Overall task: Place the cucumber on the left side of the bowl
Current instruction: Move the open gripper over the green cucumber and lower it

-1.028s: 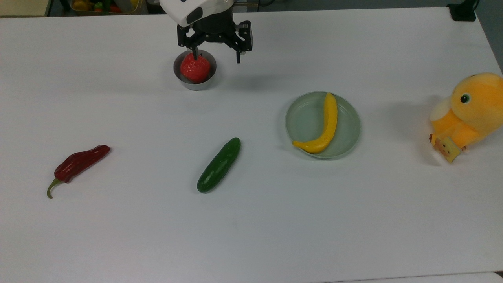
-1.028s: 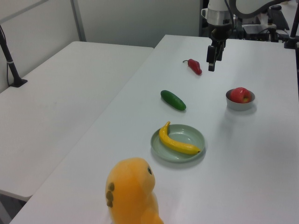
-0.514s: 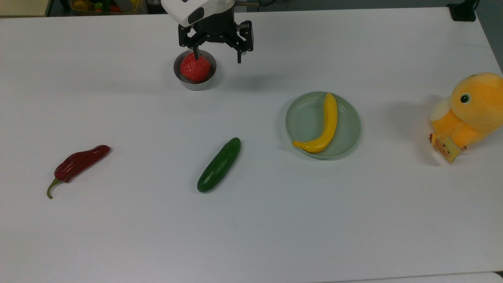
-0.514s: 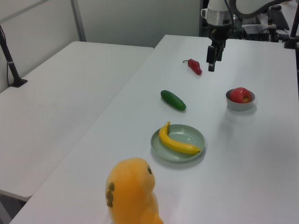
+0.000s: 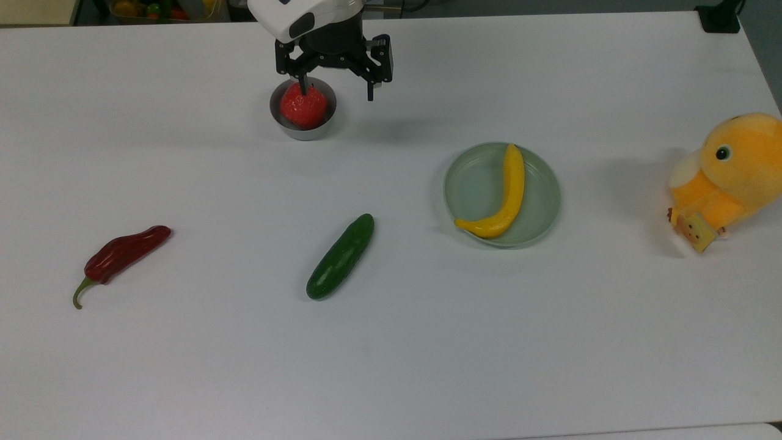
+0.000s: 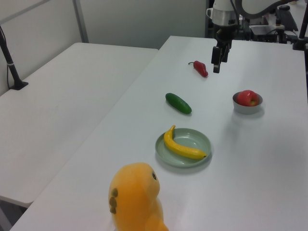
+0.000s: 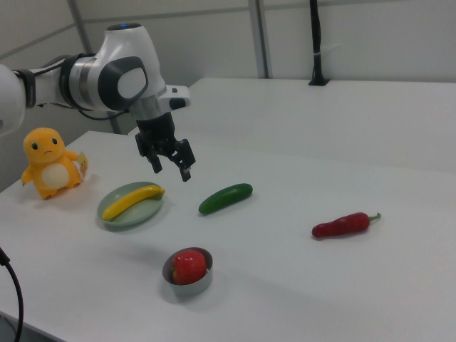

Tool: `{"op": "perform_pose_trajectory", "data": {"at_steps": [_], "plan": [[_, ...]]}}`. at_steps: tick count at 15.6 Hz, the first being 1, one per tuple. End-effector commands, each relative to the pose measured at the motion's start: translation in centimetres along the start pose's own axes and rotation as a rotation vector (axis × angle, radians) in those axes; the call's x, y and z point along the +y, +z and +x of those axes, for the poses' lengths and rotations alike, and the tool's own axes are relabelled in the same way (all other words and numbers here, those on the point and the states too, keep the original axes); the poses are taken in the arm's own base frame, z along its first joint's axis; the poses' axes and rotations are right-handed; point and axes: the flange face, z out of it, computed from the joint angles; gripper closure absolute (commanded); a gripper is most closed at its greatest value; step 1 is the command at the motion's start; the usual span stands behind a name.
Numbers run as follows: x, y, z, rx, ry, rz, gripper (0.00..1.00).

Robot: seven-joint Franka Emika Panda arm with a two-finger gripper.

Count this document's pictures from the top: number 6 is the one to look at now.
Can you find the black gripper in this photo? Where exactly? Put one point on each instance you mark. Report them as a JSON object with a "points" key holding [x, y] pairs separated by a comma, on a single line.
{"points": [[225, 33]]}

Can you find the green cucumber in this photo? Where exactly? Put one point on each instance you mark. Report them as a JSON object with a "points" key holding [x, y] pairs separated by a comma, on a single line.
{"points": [[178, 103]]}

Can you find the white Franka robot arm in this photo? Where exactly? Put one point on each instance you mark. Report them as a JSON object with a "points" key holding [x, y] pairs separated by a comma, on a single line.
{"points": [[221, 4]]}

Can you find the grey metal bowl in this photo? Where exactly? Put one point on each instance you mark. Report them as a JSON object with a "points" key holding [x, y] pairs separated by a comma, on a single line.
{"points": [[247, 110]]}

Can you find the red chili pepper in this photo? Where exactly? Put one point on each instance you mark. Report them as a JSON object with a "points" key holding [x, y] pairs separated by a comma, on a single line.
{"points": [[201, 68]]}

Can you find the red strawberry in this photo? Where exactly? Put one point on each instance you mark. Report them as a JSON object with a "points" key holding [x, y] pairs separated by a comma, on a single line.
{"points": [[245, 97]]}

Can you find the black desk equipment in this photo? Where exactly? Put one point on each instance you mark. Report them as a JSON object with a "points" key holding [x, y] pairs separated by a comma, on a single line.
{"points": [[286, 19]]}

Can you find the black clamp pole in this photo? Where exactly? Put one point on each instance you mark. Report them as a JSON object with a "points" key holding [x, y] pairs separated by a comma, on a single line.
{"points": [[302, 29]]}

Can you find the pale green plate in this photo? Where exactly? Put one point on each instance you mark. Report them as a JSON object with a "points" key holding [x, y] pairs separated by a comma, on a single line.
{"points": [[199, 142]]}

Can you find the yellow banana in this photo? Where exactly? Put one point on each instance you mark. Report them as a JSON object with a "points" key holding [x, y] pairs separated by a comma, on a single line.
{"points": [[178, 148]]}

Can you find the orange plush toy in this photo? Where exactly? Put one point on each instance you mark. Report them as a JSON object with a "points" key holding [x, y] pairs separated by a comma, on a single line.
{"points": [[134, 197]]}

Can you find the white side table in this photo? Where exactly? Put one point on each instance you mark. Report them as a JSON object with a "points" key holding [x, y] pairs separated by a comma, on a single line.
{"points": [[60, 108]]}

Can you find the black camera pole with base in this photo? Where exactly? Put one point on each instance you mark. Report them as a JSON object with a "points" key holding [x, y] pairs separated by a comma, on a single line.
{"points": [[12, 69]]}

